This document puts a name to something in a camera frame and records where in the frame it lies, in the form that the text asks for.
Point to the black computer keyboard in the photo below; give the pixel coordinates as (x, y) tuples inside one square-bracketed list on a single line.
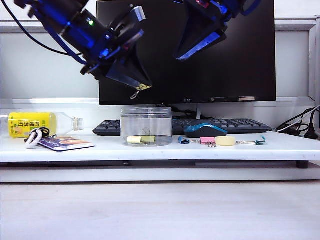
[(240, 125)]

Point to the black AOC computer monitor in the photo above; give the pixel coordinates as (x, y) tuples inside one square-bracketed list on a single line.
[(200, 80)]

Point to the aluminium partition frame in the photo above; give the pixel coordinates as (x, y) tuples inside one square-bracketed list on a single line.
[(15, 27)]

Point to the blue binder clip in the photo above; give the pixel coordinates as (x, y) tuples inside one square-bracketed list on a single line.
[(183, 140)]

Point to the yellow eraser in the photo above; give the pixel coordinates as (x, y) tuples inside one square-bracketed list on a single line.
[(225, 141)]

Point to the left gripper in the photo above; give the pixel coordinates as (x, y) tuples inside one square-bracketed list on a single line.
[(112, 52)]

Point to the blue and black mouse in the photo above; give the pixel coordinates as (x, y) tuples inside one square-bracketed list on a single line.
[(205, 131)]

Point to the teal binder clip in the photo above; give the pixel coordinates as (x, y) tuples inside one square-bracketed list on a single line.
[(260, 142)]

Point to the blue and orange card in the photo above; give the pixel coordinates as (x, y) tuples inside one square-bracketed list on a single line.
[(67, 145)]

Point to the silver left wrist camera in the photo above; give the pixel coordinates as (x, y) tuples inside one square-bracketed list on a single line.
[(138, 13)]

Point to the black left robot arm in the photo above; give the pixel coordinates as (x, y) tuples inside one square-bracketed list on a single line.
[(75, 27)]

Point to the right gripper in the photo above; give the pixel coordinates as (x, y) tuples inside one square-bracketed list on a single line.
[(215, 10)]

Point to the white desk riser board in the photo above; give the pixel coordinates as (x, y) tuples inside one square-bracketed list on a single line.
[(160, 153)]

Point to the silver monitor stand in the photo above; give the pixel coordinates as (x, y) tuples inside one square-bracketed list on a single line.
[(199, 112)]

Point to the clear plastic jar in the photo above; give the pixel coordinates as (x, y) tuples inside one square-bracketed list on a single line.
[(146, 120)]

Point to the pink binder clip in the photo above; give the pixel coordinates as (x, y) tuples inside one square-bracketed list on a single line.
[(207, 141)]

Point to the black power plug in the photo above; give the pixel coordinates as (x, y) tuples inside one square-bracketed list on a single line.
[(311, 132)]

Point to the plastic bottle with yellow label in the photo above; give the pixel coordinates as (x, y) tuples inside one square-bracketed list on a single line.
[(30, 121)]

